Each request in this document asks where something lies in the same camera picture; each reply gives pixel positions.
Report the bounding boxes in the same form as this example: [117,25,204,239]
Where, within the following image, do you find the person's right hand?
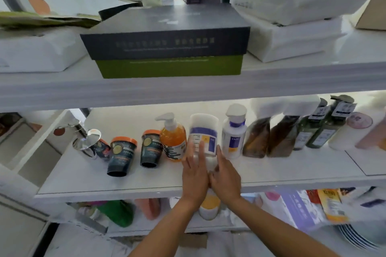
[209,145,242,206]

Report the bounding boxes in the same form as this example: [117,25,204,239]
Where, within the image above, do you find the person's left hand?
[181,141,211,205]

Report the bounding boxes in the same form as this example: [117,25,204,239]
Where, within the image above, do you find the white tube with purple label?
[187,113,219,158]

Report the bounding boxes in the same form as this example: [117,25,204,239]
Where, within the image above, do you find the person's right forearm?
[226,195,341,257]

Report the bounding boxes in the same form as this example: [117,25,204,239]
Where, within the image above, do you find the person's left forearm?
[128,197,204,257]

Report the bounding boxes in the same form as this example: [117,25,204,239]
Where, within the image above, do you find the white cup with yellow lid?
[198,193,221,221]

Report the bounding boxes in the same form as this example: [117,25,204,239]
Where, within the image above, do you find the white pump bottle purple label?
[222,103,248,160]

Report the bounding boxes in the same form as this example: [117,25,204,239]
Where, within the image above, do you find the orange liquid pump bottle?
[155,112,187,162]

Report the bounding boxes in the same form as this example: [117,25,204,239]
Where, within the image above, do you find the brown bottle with white cap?
[267,97,321,158]
[242,99,287,158]

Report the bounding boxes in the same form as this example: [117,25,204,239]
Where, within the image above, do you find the dark jar with orange lid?
[140,129,163,169]
[107,137,138,178]

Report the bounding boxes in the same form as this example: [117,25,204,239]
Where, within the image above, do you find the pink packet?
[134,198,161,221]

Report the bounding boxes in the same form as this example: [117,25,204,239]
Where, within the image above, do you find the white and purple carton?
[260,190,327,231]

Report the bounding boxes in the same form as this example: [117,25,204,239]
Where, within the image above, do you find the green bottle with dark cap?
[306,94,357,149]
[293,98,328,151]

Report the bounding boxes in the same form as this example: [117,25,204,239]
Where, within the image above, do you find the green plastic bag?
[96,200,135,228]

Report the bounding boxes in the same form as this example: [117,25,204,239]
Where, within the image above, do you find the small dark jar orange lid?
[93,139,111,160]

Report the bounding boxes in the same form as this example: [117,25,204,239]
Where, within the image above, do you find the white shelf unit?
[0,0,386,238]

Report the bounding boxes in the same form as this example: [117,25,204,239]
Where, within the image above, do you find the orange snack packet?
[317,188,349,225]

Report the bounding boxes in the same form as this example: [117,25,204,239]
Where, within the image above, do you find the white bottle with pink lid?
[328,112,373,151]

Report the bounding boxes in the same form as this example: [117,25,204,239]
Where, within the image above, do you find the grey lidded green box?
[80,3,251,79]

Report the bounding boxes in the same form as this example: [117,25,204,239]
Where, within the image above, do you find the white plastic packet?
[340,187,386,222]

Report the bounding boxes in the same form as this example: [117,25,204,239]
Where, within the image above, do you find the stack of white plates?
[334,221,386,250]

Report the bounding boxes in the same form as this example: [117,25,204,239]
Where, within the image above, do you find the white drawer cabinet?
[0,111,76,257]

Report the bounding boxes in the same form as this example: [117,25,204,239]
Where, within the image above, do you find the black flat case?
[98,2,144,21]

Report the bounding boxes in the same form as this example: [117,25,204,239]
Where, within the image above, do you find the brown cardboard box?
[351,0,386,32]

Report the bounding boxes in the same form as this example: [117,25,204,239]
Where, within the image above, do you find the green paper sheets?
[0,11,102,30]

